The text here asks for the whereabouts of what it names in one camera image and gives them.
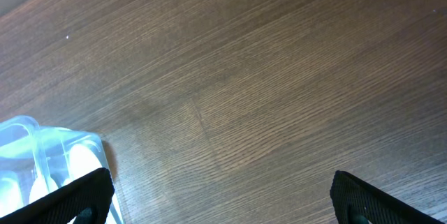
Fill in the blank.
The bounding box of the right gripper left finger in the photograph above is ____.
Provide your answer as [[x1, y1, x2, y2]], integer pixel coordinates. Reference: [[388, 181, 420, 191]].
[[1, 167, 115, 224]]

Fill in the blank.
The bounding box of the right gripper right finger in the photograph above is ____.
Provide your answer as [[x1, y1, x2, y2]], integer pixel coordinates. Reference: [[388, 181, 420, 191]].
[[330, 170, 442, 224]]

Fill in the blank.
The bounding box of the white plastic spoon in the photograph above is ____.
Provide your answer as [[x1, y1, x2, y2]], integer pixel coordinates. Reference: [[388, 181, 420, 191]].
[[68, 144, 102, 180], [0, 177, 23, 217], [29, 176, 59, 204]]

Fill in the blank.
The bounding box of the right clear plastic container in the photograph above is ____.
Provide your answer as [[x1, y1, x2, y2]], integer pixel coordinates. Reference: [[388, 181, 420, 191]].
[[1, 125, 108, 216]]

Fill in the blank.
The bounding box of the clear plastic container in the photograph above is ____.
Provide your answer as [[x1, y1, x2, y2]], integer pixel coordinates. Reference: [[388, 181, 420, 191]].
[[1, 125, 108, 216], [1, 115, 39, 179]]

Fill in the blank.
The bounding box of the left clear plastic container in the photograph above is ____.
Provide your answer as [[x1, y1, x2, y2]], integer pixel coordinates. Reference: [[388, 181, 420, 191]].
[[1, 115, 39, 179]]

